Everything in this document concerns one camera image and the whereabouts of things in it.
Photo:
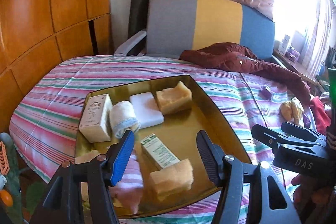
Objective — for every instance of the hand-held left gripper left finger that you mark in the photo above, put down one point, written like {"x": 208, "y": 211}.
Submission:
{"x": 123, "y": 158}

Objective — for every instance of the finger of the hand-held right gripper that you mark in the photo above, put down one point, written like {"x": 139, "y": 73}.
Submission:
{"x": 299, "y": 130}
{"x": 265, "y": 134}

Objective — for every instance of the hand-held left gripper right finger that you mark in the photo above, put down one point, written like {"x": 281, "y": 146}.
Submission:
{"x": 207, "y": 155}

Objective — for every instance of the yellow fine sponge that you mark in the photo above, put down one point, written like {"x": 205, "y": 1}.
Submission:
{"x": 286, "y": 109}

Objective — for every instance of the pink cloth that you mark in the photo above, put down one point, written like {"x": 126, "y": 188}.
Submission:
{"x": 131, "y": 187}

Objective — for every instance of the green and white box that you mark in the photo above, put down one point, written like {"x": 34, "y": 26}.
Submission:
{"x": 157, "y": 150}

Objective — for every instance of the gold metal tray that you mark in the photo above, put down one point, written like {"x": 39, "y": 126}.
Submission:
{"x": 181, "y": 129}

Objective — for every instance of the white towel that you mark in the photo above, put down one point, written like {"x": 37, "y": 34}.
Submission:
{"x": 122, "y": 116}

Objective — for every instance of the pale yellow coarse sponge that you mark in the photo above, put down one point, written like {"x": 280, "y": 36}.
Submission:
{"x": 170, "y": 182}

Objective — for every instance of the cream cardboard box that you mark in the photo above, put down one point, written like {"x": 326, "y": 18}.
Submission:
{"x": 94, "y": 119}

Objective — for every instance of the white soap block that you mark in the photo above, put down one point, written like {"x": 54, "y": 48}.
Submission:
{"x": 144, "y": 111}

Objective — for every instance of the orange rough sponge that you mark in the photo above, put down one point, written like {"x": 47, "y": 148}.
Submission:
{"x": 173, "y": 99}

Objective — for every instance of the person's right hand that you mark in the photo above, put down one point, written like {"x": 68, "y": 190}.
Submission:
{"x": 304, "y": 192}

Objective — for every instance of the yellow striped sock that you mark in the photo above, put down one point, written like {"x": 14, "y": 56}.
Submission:
{"x": 298, "y": 109}

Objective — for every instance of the red blanket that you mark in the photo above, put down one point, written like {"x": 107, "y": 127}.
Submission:
{"x": 319, "y": 113}

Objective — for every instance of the small purple object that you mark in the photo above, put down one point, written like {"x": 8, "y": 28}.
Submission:
{"x": 266, "y": 92}

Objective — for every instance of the wooden desk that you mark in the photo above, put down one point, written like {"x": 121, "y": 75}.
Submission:
{"x": 299, "y": 69}

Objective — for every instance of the blue round object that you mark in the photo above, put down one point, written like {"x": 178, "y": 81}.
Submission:
{"x": 322, "y": 69}

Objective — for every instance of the purple box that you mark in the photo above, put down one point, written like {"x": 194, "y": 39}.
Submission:
{"x": 292, "y": 53}

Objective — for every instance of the white upright box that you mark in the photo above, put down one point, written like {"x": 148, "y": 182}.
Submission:
{"x": 284, "y": 45}

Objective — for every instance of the maroon puffer jacket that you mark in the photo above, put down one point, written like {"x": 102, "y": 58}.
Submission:
{"x": 223, "y": 56}

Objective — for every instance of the striped bed sheet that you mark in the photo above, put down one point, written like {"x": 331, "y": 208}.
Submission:
{"x": 52, "y": 98}

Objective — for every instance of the striped sheer curtain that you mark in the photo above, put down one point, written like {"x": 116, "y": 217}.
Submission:
{"x": 319, "y": 37}

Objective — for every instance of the green printed mat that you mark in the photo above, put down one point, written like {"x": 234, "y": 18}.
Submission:
{"x": 15, "y": 187}

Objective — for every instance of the orange plastic toy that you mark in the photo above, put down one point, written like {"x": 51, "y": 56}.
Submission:
{"x": 4, "y": 158}

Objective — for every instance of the grey yellow blue chair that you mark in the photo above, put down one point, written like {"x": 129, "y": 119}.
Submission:
{"x": 218, "y": 19}

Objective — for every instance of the black rolled mat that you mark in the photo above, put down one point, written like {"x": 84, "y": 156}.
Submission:
{"x": 139, "y": 8}

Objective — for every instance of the wooden wardrobe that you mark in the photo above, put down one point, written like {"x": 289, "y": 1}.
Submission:
{"x": 39, "y": 16}

